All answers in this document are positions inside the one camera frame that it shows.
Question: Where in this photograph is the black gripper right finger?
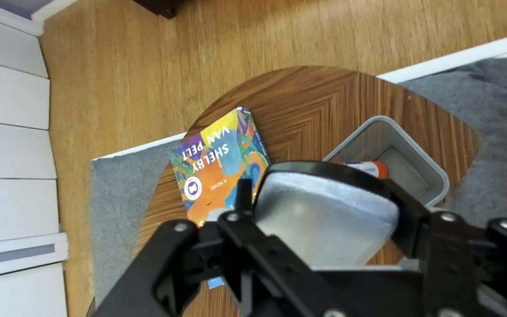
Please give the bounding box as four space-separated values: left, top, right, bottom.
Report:
380 178 507 317

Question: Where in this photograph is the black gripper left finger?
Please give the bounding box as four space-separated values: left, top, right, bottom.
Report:
92 177 328 317

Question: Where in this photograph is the colourful paperback book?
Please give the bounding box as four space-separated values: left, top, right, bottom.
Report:
167 106 273 291

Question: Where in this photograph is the glue stick orange cap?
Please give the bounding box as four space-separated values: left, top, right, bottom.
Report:
345 161 391 182

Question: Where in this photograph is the white wardrobe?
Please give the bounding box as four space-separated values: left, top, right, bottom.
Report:
0 0 72 317

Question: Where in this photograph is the wooden side table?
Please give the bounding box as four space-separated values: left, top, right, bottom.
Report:
85 64 483 317

